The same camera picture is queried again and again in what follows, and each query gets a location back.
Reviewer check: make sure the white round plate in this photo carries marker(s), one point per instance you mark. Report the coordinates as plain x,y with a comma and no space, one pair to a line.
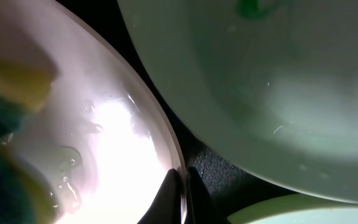
101,140

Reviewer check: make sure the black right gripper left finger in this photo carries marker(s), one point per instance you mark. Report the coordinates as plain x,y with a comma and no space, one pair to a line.
166,207

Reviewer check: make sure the round black tray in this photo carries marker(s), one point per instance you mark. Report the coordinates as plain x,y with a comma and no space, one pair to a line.
230,187

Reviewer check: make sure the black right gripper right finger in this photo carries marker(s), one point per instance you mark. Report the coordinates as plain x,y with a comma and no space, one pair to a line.
201,209

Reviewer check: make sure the mint plate with green stain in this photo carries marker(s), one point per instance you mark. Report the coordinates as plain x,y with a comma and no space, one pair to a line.
271,86

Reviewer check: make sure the yellow green scrubbing sponge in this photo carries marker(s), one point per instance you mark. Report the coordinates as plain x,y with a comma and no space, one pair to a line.
24,197

